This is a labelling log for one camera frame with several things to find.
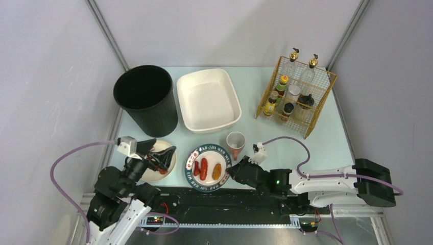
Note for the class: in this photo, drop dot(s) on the right electronics board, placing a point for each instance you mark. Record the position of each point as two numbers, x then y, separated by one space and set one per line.
309 227

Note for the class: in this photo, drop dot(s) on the jar with black lid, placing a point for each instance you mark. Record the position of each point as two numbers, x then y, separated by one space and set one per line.
304 107

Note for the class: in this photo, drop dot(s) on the electronics board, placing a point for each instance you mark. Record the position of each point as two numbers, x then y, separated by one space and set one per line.
155 220
309 227

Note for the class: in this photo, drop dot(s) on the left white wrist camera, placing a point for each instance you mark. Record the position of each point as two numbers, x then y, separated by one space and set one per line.
127 146

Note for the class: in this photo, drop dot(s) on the left electronics board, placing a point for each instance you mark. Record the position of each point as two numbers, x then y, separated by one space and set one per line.
155 220

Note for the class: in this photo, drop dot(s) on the large red sausage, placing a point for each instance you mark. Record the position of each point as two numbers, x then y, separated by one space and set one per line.
203 169

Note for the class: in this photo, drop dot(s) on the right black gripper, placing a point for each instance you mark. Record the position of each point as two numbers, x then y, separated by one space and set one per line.
243 168

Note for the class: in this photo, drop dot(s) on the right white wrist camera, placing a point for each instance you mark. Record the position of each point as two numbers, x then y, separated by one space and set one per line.
260 154

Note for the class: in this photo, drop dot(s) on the glass oil bottle gold spout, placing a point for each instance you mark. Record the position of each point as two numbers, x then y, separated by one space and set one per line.
291 65

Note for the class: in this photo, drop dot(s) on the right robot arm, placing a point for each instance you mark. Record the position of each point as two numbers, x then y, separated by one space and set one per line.
364 183

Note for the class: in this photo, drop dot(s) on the dark brown small bottle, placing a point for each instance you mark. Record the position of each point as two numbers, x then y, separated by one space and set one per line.
286 112

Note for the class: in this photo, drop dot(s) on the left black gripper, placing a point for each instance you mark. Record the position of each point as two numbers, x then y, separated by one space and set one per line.
145 159

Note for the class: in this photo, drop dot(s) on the orange sausage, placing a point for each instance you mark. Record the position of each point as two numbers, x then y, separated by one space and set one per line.
217 171

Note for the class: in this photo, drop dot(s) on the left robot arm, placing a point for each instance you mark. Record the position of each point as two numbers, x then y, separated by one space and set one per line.
120 202

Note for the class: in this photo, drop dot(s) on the small bottle tan cap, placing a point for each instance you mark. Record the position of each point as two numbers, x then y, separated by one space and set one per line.
270 104

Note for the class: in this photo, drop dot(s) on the yellow wire basket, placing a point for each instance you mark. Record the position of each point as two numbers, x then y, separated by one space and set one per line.
319 88

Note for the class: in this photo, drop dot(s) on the black ribbed trash bin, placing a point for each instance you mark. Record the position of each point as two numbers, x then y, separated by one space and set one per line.
146 93

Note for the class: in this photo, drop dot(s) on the white rectangular tub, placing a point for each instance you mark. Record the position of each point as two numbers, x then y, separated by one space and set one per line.
208 101

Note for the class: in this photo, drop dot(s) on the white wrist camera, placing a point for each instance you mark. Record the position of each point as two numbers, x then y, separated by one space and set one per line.
260 154
127 146

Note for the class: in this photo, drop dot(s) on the cream plate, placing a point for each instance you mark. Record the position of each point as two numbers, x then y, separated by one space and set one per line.
151 176

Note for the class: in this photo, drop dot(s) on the green rimmed patterned plate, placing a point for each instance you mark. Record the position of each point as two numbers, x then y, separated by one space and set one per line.
214 154

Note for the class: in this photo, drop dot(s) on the red label sauce bottle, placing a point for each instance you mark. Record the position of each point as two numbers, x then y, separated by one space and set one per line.
281 87

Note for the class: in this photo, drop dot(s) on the orange ceramic mug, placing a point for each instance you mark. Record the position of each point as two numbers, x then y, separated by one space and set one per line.
236 142

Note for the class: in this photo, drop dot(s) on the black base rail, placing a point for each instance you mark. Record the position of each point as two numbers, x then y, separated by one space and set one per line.
231 207

